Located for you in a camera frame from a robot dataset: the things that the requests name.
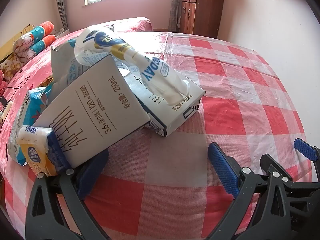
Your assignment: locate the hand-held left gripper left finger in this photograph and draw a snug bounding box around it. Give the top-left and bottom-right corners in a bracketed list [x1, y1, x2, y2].
[25, 150, 110, 240]

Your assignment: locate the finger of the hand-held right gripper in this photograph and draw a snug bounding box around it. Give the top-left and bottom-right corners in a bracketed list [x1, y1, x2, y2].
[293, 137, 320, 164]
[260, 154, 318, 198]

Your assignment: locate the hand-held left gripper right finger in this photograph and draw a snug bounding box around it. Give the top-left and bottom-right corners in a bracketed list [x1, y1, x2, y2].
[207, 142, 293, 240]

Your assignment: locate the small tissue packet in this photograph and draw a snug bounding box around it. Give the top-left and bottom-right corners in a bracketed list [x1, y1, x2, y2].
[17, 126, 72, 177]

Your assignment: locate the white dark blue milk carton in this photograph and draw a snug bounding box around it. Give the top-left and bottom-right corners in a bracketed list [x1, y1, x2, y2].
[120, 65, 206, 138]

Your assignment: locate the blue printed tissue pack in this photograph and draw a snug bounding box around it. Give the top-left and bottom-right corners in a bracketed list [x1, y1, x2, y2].
[7, 85, 54, 167]

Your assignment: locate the yellow snack wrapper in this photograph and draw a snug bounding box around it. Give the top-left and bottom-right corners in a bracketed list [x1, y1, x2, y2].
[41, 76, 55, 87]

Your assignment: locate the white plastic milk pouch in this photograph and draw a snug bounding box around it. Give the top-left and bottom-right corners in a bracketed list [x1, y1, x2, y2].
[74, 27, 190, 105]

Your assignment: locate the red white checked plastic sheet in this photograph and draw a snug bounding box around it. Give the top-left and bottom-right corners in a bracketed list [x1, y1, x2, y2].
[0, 31, 315, 240]

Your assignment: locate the white power bank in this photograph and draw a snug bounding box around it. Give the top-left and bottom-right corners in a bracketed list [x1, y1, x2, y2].
[0, 102, 13, 120]

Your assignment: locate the red pillow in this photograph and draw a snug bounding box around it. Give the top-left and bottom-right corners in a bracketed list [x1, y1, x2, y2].
[0, 70, 8, 92]

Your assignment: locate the floral pillow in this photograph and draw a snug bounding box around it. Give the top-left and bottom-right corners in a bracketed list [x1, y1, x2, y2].
[0, 52, 25, 83]

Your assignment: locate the teal orange bolster pillow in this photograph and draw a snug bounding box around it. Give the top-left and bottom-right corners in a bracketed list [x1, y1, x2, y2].
[14, 21, 55, 54]
[21, 34, 57, 60]

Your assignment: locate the brown wooden cabinet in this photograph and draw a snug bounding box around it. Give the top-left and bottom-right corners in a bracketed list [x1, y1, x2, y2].
[179, 0, 225, 39]

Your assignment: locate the grey patterned curtain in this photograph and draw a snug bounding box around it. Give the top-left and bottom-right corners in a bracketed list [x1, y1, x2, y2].
[169, 0, 182, 32]

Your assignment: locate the grey checked curtain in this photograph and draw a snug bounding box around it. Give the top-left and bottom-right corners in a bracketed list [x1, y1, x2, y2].
[54, 0, 69, 32]

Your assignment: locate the thin black cable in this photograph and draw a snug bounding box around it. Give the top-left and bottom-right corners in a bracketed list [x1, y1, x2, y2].
[0, 76, 30, 140]

